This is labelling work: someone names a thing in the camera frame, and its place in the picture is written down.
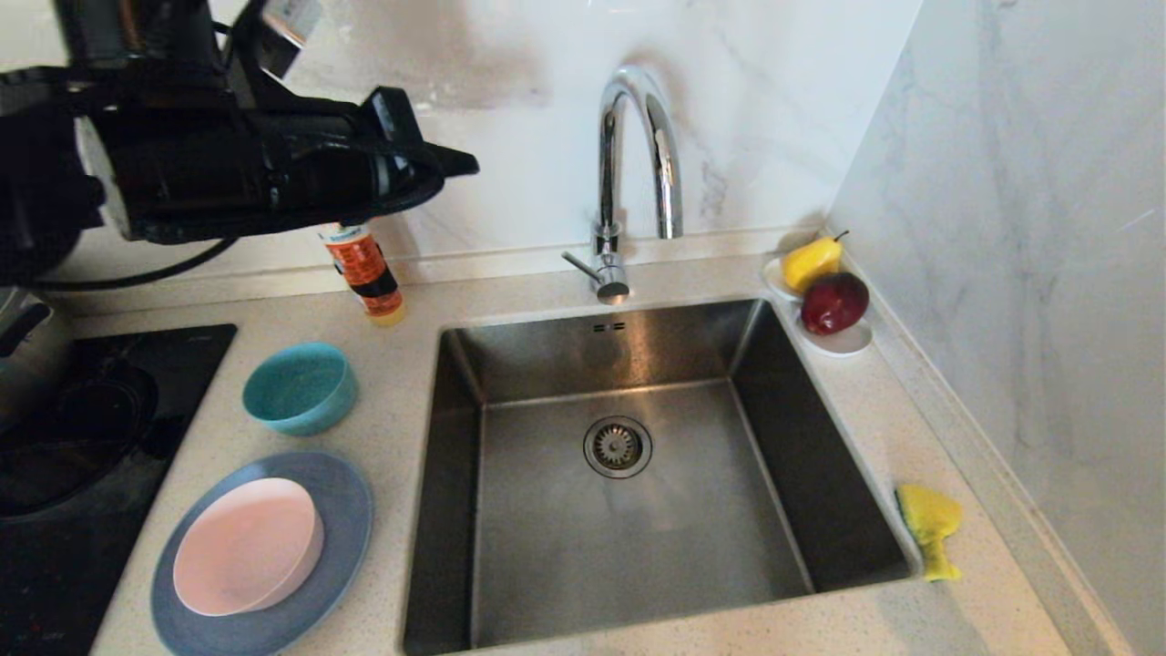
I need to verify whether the yellow green sponge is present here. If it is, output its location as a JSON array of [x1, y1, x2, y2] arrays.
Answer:
[[895, 484, 965, 583]]

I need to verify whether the yellow orange detergent bottle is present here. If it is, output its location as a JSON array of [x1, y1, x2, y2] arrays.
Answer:
[[321, 221, 407, 327]]

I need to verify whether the black induction cooktop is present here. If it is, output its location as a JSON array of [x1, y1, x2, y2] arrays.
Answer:
[[0, 323, 238, 656]]

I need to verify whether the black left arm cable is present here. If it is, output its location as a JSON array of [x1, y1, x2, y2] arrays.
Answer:
[[27, 235, 240, 294]]

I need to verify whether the teal bowl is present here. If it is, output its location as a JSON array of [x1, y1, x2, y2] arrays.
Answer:
[[242, 342, 359, 436]]

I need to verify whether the blue-grey plate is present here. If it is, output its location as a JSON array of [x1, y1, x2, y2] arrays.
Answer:
[[150, 451, 374, 656]]

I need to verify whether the small white dish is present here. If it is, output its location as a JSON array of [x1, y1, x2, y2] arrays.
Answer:
[[795, 319, 874, 357], [762, 257, 807, 302]]

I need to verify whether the round metal drain strainer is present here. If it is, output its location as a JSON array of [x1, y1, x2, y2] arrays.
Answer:
[[583, 415, 654, 480]]

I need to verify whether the dark red apple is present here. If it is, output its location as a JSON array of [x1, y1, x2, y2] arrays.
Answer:
[[800, 272, 871, 336]]

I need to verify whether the chrome gooseneck faucet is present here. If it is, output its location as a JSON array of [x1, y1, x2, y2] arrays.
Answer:
[[562, 64, 684, 305]]

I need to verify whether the stainless steel sink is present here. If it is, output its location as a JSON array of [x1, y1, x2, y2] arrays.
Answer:
[[402, 297, 916, 655]]

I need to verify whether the yellow pear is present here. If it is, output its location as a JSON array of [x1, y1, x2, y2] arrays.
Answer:
[[782, 230, 850, 294]]

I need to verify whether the pink bowl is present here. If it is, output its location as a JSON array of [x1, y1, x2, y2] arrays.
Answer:
[[171, 478, 324, 619]]

